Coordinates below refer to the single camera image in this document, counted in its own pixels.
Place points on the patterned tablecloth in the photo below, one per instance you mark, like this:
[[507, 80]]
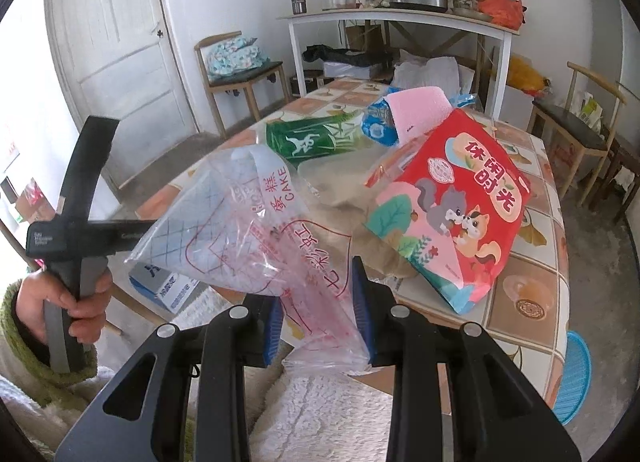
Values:
[[526, 310]]

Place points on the orange plastic bag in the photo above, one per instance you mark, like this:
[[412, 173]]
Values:
[[506, 13]]

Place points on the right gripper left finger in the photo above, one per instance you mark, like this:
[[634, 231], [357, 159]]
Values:
[[180, 389]]

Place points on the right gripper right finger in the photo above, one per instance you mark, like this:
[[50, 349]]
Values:
[[497, 415]]

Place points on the red squirrel snack bag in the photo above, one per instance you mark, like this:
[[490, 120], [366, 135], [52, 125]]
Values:
[[455, 210]]

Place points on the blue white carton box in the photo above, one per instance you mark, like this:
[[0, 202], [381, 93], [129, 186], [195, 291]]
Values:
[[161, 287]]

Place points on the clear cake plastic bag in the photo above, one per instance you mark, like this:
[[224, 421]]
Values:
[[245, 222]]

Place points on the wooden chair black seat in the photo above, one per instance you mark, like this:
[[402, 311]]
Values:
[[587, 141]]

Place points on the beige paper napkin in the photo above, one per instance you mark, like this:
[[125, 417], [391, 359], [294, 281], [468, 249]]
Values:
[[335, 191]]

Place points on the white door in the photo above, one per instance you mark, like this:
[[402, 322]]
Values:
[[114, 58]]

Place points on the blue plastic trash basket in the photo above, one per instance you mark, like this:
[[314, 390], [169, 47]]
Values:
[[576, 379]]

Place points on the blue plastic wrapper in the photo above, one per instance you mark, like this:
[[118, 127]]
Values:
[[377, 121]]

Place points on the green snack bag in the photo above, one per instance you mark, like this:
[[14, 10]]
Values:
[[314, 138]]

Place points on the floral cushion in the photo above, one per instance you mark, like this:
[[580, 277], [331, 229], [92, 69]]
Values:
[[233, 56]]

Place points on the small steel canister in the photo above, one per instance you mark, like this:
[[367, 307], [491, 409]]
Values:
[[299, 7]]

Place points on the person's left hand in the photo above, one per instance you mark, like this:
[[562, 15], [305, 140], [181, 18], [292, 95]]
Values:
[[88, 315]]

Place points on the wooden chair with cushion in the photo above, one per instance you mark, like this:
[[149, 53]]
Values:
[[272, 71]]

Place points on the pink mesh sponge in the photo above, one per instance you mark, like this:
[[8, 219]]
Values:
[[417, 111]]

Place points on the white side table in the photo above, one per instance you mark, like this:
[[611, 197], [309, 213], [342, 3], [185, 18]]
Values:
[[503, 36]]

